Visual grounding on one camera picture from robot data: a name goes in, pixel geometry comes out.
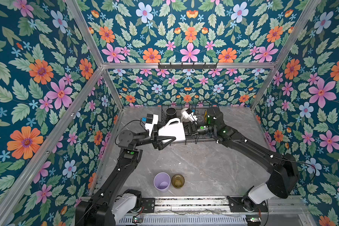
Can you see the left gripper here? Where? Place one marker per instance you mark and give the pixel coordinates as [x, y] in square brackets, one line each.
[157, 142]

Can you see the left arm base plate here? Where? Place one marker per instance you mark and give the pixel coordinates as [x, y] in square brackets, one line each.
[143, 205]

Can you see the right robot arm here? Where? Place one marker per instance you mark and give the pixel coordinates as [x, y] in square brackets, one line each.
[284, 174]

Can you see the cream mug with handle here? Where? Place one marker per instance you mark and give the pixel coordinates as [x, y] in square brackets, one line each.
[173, 128]

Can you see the red interior white mug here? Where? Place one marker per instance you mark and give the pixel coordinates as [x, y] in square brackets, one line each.
[186, 115]

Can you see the black wire dish rack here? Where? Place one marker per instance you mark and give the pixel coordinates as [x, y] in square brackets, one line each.
[202, 121]

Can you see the black wall hook rail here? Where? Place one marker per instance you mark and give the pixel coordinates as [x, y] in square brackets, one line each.
[181, 66]

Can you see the lilac plastic cup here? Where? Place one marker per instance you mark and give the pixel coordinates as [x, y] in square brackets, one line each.
[162, 181]

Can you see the black mug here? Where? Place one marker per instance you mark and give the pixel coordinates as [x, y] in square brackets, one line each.
[171, 113]

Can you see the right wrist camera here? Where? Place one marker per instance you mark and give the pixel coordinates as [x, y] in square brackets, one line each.
[194, 118]

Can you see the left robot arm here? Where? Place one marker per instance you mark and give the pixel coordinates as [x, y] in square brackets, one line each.
[106, 207]

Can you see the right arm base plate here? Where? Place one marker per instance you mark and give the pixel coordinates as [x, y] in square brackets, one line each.
[239, 204]

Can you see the olive green glass cup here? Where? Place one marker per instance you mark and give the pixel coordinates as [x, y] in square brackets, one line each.
[177, 181]

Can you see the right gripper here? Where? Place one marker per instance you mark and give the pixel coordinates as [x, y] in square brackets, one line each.
[192, 129]

